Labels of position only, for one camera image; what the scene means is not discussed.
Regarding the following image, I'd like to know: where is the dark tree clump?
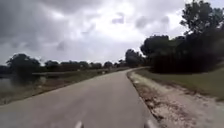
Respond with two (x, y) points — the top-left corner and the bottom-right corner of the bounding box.
(124, 48), (146, 69)

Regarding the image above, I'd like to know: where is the row of distant trees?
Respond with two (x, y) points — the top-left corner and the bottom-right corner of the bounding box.
(0, 59), (128, 75)

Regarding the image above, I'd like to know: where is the grey asphalt road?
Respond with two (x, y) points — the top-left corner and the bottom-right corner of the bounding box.
(0, 67), (160, 128)

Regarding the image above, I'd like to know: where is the pale gravel strip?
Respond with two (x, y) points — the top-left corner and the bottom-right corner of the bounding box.
(126, 67), (224, 128)

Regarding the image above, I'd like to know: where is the grass verge with bare earth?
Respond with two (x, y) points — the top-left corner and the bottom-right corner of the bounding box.
(0, 66), (131, 106)

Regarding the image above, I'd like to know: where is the wood of dark trees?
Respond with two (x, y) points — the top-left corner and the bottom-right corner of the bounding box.
(140, 0), (224, 75)

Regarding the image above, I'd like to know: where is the grass field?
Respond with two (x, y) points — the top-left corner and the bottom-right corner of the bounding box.
(135, 65), (224, 102)

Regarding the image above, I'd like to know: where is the round dark tree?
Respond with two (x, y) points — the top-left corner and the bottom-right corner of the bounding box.
(5, 53), (42, 83)

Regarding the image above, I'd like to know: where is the pond water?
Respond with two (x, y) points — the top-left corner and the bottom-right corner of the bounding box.
(0, 77), (18, 86)

